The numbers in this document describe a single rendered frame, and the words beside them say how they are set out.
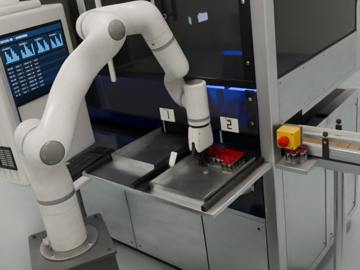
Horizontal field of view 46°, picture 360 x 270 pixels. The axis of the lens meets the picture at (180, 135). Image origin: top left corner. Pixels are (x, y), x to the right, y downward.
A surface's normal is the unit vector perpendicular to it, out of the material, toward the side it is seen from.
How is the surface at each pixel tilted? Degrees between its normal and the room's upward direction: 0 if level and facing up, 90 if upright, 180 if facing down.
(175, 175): 0
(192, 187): 0
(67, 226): 90
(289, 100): 90
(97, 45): 109
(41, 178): 29
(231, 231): 90
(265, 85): 90
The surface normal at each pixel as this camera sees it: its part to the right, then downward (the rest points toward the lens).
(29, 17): 0.87, 0.07
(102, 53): 0.16, 0.77
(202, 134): 0.69, 0.20
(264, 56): -0.63, 0.38
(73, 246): 0.44, 0.29
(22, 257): -0.14, -0.91
